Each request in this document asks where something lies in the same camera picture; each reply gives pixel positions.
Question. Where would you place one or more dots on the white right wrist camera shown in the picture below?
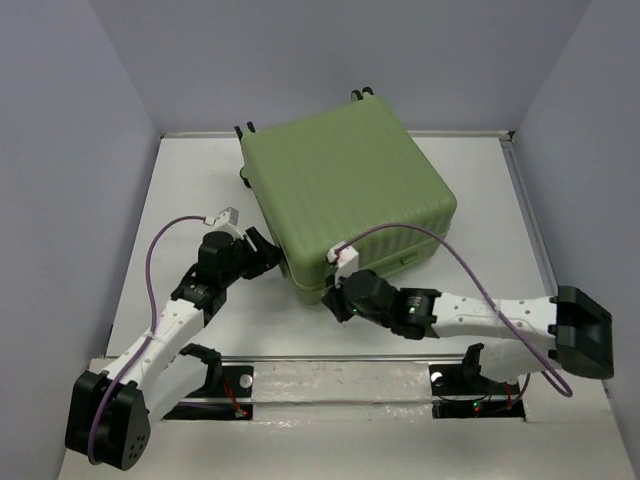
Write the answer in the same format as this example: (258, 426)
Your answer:
(345, 259)

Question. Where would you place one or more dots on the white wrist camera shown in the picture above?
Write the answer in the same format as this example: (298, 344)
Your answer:
(345, 259)
(226, 221)

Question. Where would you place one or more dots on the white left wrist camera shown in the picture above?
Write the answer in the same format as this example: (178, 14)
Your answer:
(226, 221)

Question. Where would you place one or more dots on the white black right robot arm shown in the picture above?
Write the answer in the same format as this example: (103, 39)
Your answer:
(568, 330)

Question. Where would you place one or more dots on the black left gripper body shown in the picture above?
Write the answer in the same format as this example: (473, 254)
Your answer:
(239, 264)

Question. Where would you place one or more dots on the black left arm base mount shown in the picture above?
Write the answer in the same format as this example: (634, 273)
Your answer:
(225, 394)

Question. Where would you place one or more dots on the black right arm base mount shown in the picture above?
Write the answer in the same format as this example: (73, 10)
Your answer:
(459, 391)

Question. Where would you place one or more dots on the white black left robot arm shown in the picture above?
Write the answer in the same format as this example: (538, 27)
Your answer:
(112, 411)

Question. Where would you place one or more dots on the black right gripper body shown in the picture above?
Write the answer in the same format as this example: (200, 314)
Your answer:
(343, 307)

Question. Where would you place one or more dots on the green hard-shell suitcase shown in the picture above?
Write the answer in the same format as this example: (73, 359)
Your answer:
(330, 177)

